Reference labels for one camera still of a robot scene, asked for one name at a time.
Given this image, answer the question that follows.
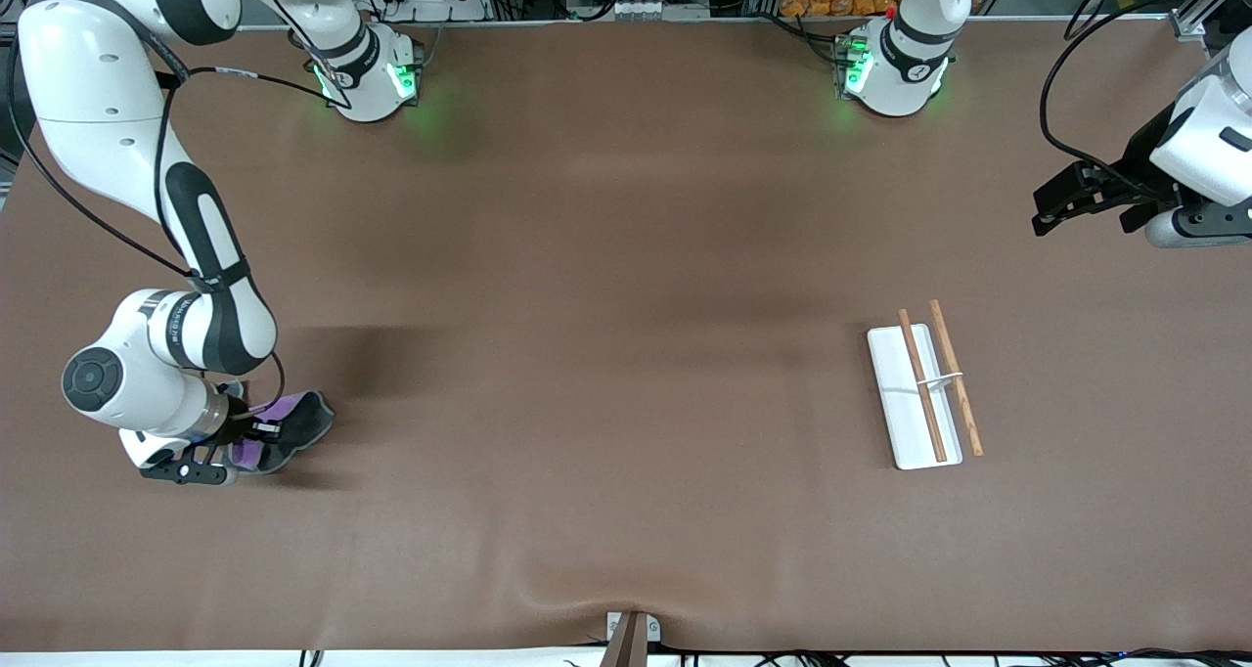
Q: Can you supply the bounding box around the grey and purple towel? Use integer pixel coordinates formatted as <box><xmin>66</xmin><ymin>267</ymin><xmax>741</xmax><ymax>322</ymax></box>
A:
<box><xmin>225</xmin><ymin>390</ymin><xmax>335</xmax><ymax>475</ymax></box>

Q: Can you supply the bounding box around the wooden rack rod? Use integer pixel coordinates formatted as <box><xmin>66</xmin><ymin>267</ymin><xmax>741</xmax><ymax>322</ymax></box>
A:
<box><xmin>898</xmin><ymin>309</ymin><xmax>948</xmax><ymax>464</ymax></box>
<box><xmin>928</xmin><ymin>300</ymin><xmax>985</xmax><ymax>458</ymax></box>

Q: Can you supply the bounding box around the white rack base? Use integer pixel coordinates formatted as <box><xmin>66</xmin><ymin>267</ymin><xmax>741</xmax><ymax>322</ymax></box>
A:
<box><xmin>867</xmin><ymin>325</ymin><xmax>964</xmax><ymax>470</ymax></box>

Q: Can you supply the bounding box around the brown table mat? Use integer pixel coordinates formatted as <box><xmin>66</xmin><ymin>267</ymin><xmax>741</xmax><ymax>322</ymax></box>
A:
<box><xmin>0</xmin><ymin>17</ymin><xmax>1252</xmax><ymax>653</ymax></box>

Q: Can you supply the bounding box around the white terminal strip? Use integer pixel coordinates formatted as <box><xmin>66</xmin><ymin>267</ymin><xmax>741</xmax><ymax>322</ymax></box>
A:
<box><xmin>619</xmin><ymin>0</ymin><xmax>712</xmax><ymax>21</ymax></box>

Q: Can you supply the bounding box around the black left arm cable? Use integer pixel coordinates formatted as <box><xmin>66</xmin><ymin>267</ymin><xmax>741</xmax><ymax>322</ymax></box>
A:
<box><xmin>1038</xmin><ymin>0</ymin><xmax>1252</xmax><ymax>189</ymax></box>

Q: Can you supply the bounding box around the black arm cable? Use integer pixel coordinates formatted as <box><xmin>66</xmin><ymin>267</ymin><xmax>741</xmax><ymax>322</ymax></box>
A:
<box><xmin>1038</xmin><ymin>0</ymin><xmax>1252</xmax><ymax>189</ymax></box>
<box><xmin>8</xmin><ymin>0</ymin><xmax>353</xmax><ymax>414</ymax></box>

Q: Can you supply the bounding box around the aluminium frame profile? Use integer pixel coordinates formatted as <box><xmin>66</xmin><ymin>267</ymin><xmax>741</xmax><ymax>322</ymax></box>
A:
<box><xmin>1169</xmin><ymin>0</ymin><xmax>1252</xmax><ymax>42</ymax></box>

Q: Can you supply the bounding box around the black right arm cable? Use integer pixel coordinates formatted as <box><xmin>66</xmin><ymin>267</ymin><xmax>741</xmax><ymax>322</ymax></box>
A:
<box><xmin>8</xmin><ymin>0</ymin><xmax>353</xmax><ymax>414</ymax></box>

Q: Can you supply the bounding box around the brown post with white bracket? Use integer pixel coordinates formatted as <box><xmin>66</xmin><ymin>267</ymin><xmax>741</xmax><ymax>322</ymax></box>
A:
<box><xmin>602</xmin><ymin>611</ymin><xmax>663</xmax><ymax>667</ymax></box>

